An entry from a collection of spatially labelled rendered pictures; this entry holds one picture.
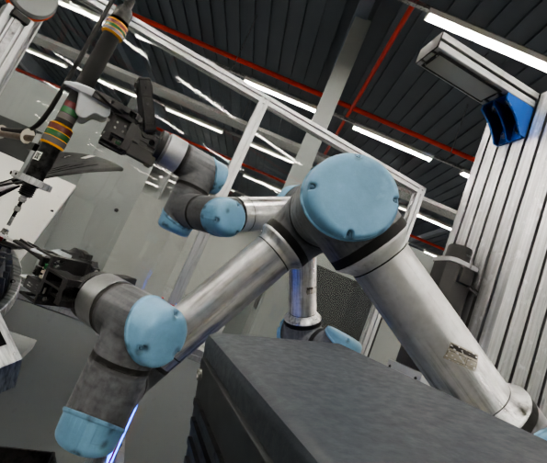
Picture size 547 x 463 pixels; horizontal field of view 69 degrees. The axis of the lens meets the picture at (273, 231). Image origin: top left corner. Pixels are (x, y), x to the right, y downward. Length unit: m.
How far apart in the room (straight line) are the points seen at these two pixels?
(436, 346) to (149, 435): 1.31
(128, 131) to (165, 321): 0.48
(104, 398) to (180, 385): 1.14
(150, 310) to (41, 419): 1.23
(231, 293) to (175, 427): 1.13
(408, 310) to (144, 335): 0.32
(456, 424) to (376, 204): 0.35
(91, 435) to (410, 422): 0.42
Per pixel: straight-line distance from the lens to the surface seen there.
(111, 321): 0.52
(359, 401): 0.19
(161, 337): 0.50
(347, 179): 0.51
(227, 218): 0.76
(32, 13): 1.65
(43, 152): 0.87
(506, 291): 1.02
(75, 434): 0.55
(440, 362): 0.58
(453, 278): 1.03
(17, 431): 1.71
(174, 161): 0.89
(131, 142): 0.89
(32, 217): 1.21
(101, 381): 0.53
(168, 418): 1.69
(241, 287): 0.62
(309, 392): 0.19
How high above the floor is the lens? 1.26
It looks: 10 degrees up
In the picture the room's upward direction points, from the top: 23 degrees clockwise
